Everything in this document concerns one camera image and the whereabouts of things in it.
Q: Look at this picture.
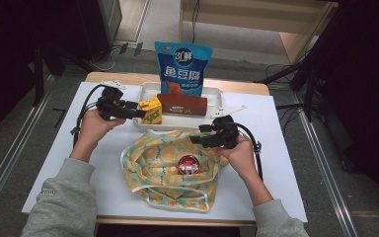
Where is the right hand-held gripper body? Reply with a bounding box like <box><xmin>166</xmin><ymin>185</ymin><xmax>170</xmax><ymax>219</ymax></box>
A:
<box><xmin>209</xmin><ymin>104</ymin><xmax>247</xmax><ymax>149</ymax></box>

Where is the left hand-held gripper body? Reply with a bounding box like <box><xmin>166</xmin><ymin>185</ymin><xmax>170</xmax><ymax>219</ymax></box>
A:
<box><xmin>96</xmin><ymin>79</ymin><xmax>126</xmax><ymax>120</ymax></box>

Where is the yellow drink carton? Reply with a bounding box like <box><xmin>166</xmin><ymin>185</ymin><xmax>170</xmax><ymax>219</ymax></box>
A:
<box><xmin>138</xmin><ymin>97</ymin><xmax>163</xmax><ymax>125</ymax></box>

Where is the red round can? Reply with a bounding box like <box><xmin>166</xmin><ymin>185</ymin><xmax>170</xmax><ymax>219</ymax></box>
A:
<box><xmin>177</xmin><ymin>154</ymin><xmax>201</xmax><ymax>176</ymax></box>

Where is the white plastic tray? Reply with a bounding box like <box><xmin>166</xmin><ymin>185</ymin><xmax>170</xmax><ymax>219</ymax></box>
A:
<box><xmin>132</xmin><ymin>82</ymin><xmax>225</xmax><ymax>131</ymax></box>

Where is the lemon print shopping bag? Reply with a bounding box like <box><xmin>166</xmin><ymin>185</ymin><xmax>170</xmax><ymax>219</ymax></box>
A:
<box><xmin>120</xmin><ymin>128</ymin><xmax>230</xmax><ymax>213</ymax></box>

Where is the blue snack pouch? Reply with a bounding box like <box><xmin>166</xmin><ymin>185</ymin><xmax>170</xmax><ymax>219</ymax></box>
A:
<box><xmin>154</xmin><ymin>40</ymin><xmax>213</xmax><ymax>98</ymax></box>

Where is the person's right hand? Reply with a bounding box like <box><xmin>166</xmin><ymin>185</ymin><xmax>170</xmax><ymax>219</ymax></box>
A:
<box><xmin>211</xmin><ymin>135</ymin><xmax>260</xmax><ymax>182</ymax></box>

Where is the person's left hand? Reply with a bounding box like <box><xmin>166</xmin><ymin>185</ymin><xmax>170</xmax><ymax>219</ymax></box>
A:
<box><xmin>70</xmin><ymin>109</ymin><xmax>126</xmax><ymax>162</ymax></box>

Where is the wooden table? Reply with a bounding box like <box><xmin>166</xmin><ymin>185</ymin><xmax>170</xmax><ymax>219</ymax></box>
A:
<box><xmin>84</xmin><ymin>71</ymin><xmax>270</xmax><ymax>228</ymax></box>

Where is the black tripod stand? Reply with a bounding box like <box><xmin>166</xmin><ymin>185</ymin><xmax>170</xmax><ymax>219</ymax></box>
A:
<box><xmin>256</xmin><ymin>6</ymin><xmax>343</xmax><ymax>122</ymax></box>

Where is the dark cabinet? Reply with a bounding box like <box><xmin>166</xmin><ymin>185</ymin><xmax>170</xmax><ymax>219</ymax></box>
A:
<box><xmin>75</xmin><ymin>0</ymin><xmax>123</xmax><ymax>62</ymax></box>

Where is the left hand-held gripper black cable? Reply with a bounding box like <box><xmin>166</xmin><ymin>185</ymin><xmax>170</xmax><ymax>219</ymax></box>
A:
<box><xmin>70</xmin><ymin>83</ymin><xmax>108</xmax><ymax>149</ymax></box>

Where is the hand-held gripper black cable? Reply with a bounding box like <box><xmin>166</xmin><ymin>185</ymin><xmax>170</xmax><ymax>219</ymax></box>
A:
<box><xmin>236</xmin><ymin>121</ymin><xmax>265</xmax><ymax>182</ymax></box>
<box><xmin>70</xmin><ymin>83</ymin><xmax>108</xmax><ymax>149</ymax></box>

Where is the right hand-held gripper black cable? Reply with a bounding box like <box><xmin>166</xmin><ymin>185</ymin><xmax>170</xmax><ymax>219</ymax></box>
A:
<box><xmin>236</xmin><ymin>121</ymin><xmax>265</xmax><ymax>182</ymax></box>

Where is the black floor cable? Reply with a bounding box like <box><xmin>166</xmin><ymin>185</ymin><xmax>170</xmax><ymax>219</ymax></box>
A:
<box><xmin>275</xmin><ymin>103</ymin><xmax>305</xmax><ymax>111</ymax></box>

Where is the black metal post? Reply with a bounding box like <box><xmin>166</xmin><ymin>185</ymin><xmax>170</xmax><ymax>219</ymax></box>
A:
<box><xmin>33</xmin><ymin>33</ymin><xmax>45</xmax><ymax>107</ymax></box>

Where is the black hanging cable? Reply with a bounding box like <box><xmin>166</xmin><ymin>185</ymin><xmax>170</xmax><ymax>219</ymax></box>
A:
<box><xmin>177</xmin><ymin>0</ymin><xmax>201</xmax><ymax>43</ymax></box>

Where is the metal floor rail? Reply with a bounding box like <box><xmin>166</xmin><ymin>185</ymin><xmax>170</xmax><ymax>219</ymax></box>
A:
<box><xmin>290</xmin><ymin>88</ymin><xmax>359</xmax><ymax>237</ymax></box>
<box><xmin>0</xmin><ymin>75</ymin><xmax>55</xmax><ymax>225</ymax></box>

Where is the light wooden shelf frame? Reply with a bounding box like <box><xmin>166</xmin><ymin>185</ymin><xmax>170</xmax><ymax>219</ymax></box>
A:
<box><xmin>177</xmin><ymin>0</ymin><xmax>340</xmax><ymax>65</ymax></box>

